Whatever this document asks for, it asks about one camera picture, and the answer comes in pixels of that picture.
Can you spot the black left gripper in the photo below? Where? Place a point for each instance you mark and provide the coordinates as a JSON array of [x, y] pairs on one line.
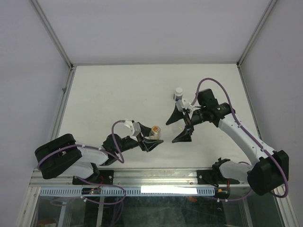
[[147, 144]]

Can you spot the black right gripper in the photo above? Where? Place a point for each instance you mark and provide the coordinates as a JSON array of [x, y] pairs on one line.
[[185, 135]]

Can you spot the clear glass pill vial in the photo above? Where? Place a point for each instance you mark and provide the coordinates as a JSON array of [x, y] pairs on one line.
[[154, 137]]

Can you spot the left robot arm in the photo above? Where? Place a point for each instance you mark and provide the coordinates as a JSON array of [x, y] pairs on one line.
[[64, 156]]

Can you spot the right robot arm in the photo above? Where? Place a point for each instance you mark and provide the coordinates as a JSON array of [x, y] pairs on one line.
[[268, 168]]

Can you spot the white pill bottle blue label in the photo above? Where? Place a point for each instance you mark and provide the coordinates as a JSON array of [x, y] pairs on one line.
[[178, 94]]

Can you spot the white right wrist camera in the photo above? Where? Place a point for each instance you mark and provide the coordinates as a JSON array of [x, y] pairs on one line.
[[184, 105]]

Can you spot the aluminium mounting rail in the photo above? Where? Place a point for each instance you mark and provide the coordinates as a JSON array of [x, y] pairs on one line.
[[128, 177]]

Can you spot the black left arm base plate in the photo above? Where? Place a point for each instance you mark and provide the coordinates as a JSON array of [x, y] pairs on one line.
[[102, 177]]

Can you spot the grey slotted cable duct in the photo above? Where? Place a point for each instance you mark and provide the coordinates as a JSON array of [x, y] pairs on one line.
[[128, 191]]

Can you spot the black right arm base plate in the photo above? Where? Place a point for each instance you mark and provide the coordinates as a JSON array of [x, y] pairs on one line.
[[211, 177]]

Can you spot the aluminium frame right post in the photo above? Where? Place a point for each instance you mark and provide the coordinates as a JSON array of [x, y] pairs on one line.
[[266, 14]]

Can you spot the aluminium frame post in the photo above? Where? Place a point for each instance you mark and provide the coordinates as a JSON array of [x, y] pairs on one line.
[[266, 14], [49, 29]]

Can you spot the aluminium frame left post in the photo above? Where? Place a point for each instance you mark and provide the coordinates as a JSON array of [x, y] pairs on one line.
[[49, 29]]

